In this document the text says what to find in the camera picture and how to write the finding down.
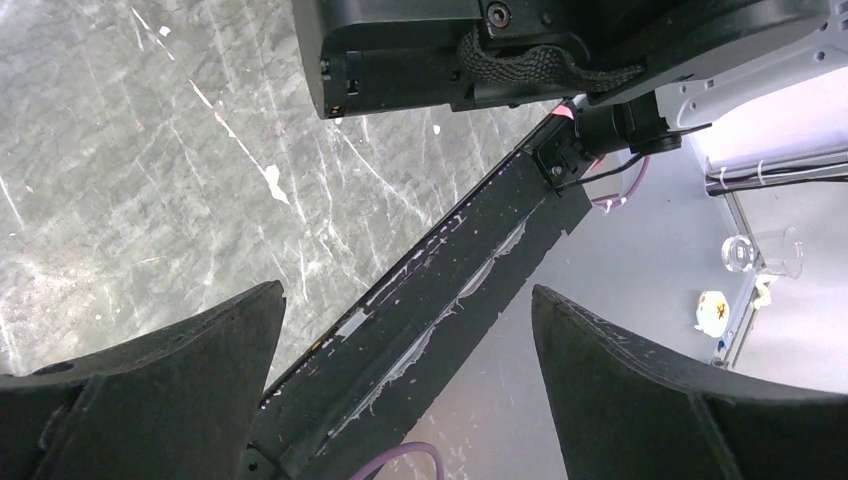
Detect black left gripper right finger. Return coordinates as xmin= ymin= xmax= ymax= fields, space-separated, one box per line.
xmin=532 ymin=285 xmax=847 ymax=479

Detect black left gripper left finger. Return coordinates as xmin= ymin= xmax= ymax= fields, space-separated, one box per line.
xmin=1 ymin=281 xmax=286 ymax=479

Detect clear glass beaker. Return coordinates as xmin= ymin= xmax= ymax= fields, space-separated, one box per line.
xmin=720 ymin=226 xmax=804 ymax=279

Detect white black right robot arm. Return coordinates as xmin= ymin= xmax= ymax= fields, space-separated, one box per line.
xmin=293 ymin=1 xmax=847 ymax=155

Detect small white patterned cup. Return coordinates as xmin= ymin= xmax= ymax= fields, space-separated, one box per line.
xmin=694 ymin=291 xmax=730 ymax=339

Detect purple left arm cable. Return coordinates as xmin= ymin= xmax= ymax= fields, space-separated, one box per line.
xmin=347 ymin=441 xmax=446 ymax=480

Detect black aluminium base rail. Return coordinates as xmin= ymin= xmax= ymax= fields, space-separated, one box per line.
xmin=237 ymin=103 xmax=590 ymax=479

